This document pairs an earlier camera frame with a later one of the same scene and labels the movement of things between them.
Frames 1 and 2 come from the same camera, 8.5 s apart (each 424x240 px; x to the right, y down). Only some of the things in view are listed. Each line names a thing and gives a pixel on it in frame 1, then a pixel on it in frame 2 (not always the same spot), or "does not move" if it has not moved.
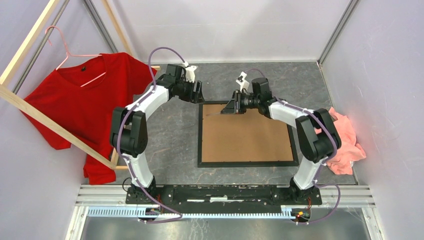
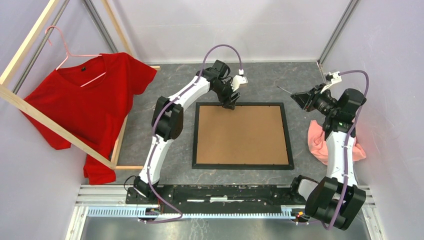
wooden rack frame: (109, 158) does not move
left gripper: (196, 97) -> (226, 100)
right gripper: (234, 105) -> (304, 99)
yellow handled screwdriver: (208, 115) -> (286, 91)
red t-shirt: (81, 97) does not move
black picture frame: (251, 139) does not move
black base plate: (222, 198) does not move
